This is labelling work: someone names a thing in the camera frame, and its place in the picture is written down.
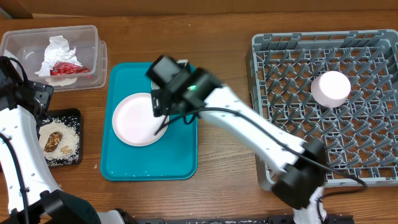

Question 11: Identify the pink plate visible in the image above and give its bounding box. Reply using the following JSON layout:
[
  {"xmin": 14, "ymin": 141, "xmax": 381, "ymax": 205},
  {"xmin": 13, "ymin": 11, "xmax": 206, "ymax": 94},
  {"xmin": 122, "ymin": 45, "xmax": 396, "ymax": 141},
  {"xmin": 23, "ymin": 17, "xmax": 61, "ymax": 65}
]
[{"xmin": 112, "ymin": 93, "xmax": 169, "ymax": 147}]

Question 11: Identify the red snack wrapper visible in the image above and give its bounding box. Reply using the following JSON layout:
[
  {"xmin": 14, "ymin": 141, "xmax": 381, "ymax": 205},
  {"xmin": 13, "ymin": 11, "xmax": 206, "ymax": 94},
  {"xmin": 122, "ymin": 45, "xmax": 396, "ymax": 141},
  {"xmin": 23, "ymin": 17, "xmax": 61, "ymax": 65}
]
[{"xmin": 50, "ymin": 62, "xmax": 91, "ymax": 76}]

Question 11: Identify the white napkin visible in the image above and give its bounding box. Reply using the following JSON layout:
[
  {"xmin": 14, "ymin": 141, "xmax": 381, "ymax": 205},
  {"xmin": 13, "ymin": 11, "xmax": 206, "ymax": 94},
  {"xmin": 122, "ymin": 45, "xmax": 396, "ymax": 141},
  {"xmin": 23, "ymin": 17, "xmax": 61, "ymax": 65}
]
[{"xmin": 35, "ymin": 35, "xmax": 81, "ymax": 77}]

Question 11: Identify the brown food scrap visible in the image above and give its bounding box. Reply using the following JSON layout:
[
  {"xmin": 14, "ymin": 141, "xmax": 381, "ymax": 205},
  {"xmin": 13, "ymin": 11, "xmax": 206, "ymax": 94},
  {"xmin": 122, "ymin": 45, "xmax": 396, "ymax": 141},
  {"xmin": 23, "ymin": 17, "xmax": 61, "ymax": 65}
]
[{"xmin": 44, "ymin": 132, "xmax": 63, "ymax": 152}]

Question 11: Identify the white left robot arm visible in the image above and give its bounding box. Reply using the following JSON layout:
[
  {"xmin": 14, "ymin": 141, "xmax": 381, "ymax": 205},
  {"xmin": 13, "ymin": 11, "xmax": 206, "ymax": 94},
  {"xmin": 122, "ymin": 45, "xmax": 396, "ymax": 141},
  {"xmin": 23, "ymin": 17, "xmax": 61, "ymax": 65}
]
[{"xmin": 1, "ymin": 56, "xmax": 128, "ymax": 224}]

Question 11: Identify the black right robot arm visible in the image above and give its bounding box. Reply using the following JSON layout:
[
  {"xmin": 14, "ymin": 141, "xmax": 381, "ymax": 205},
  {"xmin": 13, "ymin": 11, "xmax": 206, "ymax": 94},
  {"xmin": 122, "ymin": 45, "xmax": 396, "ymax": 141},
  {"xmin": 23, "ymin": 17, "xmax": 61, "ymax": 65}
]
[{"xmin": 146, "ymin": 55, "xmax": 326, "ymax": 223}]

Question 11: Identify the black food waste tray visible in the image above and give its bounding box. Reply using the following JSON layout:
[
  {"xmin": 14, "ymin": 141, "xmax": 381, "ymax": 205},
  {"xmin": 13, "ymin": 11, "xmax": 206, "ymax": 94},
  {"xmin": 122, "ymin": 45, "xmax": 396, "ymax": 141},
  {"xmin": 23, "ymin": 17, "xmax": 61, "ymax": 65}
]
[{"xmin": 38, "ymin": 108, "xmax": 83, "ymax": 167}]

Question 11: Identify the grey metal bowl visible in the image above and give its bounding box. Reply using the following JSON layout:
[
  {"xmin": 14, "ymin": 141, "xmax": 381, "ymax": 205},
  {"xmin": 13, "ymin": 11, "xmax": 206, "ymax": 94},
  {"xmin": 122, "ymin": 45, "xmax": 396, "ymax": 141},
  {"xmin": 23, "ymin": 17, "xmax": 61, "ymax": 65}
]
[{"xmin": 151, "ymin": 59, "xmax": 191, "ymax": 90}]

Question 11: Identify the teal plastic tray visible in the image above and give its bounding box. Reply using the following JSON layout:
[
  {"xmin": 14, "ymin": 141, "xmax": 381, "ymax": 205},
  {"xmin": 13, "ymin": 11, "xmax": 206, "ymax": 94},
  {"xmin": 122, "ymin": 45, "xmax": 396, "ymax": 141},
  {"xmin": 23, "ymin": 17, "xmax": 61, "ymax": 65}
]
[{"xmin": 100, "ymin": 62, "xmax": 198, "ymax": 181}]

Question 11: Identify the white rice pile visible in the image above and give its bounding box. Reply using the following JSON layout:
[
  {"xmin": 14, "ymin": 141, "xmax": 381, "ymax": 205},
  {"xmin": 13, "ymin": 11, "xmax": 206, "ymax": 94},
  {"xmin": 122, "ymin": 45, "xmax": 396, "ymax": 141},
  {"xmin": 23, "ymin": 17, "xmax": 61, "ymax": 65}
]
[{"xmin": 39, "ymin": 116, "xmax": 80, "ymax": 166}]

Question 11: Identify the clear plastic bin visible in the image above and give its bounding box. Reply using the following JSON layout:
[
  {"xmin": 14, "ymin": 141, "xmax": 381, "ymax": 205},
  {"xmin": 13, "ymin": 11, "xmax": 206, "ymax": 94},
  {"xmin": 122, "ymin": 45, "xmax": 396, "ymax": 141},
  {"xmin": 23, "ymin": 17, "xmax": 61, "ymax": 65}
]
[{"xmin": 1, "ymin": 25, "xmax": 108, "ymax": 91}]

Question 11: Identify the grey plastic dish rack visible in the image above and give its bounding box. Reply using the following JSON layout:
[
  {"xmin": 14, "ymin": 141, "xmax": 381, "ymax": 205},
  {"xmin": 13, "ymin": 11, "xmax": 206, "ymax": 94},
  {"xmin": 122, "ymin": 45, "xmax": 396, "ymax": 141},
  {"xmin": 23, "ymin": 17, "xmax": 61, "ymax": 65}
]
[{"xmin": 246, "ymin": 29, "xmax": 397, "ymax": 187}]

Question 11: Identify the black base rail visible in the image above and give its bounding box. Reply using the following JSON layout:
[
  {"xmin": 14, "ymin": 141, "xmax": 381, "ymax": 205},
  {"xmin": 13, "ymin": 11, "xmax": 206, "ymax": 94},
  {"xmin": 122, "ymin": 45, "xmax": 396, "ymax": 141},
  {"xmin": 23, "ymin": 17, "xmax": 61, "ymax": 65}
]
[{"xmin": 135, "ymin": 215, "xmax": 355, "ymax": 224}]

